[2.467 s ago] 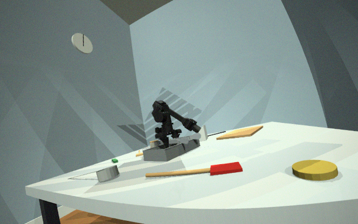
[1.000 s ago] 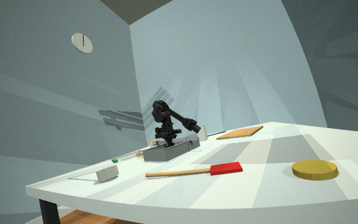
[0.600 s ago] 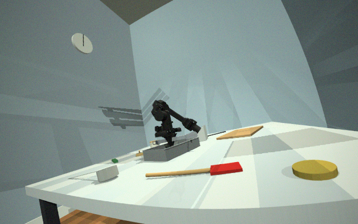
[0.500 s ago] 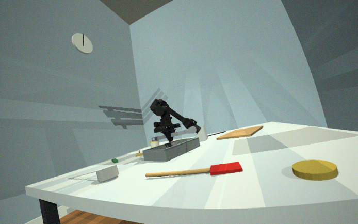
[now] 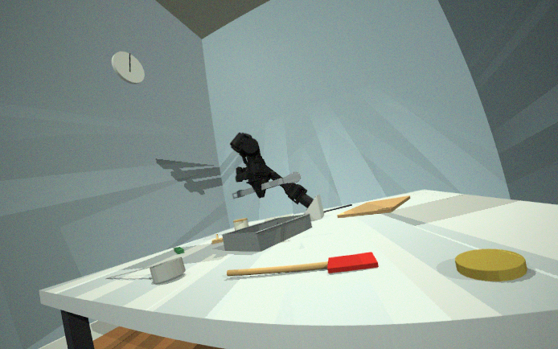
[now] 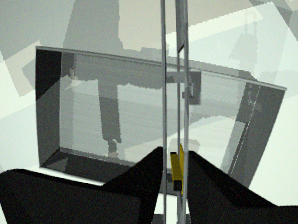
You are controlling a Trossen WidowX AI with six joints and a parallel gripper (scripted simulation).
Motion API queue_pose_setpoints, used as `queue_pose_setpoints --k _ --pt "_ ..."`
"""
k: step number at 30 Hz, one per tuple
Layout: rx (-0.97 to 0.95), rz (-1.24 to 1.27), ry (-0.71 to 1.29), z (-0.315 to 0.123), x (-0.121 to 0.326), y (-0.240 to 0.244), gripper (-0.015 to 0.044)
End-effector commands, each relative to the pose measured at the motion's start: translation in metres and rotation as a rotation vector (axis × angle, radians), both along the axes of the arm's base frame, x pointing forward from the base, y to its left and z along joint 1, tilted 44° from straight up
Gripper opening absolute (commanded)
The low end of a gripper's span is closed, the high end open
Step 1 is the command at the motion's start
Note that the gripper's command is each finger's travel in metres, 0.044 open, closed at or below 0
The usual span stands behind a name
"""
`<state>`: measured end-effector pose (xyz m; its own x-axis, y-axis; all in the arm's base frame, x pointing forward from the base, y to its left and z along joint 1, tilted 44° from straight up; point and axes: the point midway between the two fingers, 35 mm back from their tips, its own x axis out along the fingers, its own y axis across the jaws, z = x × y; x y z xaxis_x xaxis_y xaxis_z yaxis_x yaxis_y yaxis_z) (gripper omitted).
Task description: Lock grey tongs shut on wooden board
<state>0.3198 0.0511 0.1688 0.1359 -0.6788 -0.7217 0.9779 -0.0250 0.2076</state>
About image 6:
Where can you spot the grey rectangular tray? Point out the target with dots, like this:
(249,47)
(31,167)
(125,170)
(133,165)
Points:
(97,115)

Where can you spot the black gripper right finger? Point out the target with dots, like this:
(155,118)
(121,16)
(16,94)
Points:
(215,198)

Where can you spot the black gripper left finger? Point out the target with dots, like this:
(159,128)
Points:
(28,197)

